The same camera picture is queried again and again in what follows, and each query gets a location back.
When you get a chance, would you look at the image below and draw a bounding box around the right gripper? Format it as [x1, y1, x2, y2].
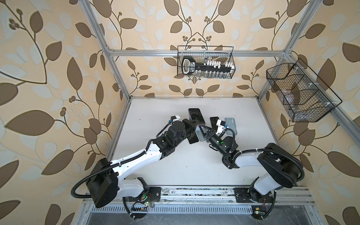
[200, 125, 227, 157]

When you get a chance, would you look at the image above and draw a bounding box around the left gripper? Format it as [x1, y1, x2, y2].
[172, 117, 199, 148]

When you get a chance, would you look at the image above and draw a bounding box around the grey phone case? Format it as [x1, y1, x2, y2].
[196, 126, 205, 142]

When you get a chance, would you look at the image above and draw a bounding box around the black phone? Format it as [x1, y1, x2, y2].
[210, 117, 219, 130]
[188, 108, 206, 126]
[187, 132, 199, 144]

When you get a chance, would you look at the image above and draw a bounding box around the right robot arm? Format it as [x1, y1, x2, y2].
[200, 126, 305, 197]

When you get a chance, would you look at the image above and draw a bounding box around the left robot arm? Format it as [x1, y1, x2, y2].
[70, 117, 199, 208]

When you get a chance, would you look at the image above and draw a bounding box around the black tool in basket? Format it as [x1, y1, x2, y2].
[180, 56, 235, 75]

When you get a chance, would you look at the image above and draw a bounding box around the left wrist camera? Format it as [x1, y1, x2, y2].
[169, 115, 181, 123]

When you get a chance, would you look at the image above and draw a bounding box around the back wall wire basket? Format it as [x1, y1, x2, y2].
[177, 45, 236, 79]

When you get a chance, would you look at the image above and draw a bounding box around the wall wire basket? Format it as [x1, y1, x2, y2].
[177, 45, 236, 79]
[266, 58, 343, 122]

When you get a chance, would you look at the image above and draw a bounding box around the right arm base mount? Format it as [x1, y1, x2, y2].
[233, 178, 277, 221]

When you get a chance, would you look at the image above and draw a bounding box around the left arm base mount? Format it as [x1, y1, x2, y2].
[119, 177, 162, 220]

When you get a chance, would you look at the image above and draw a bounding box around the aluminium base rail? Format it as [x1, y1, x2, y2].
[81, 185, 316, 205]

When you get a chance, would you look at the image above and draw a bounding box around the right wall wire basket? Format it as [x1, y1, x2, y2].
[266, 58, 343, 122]

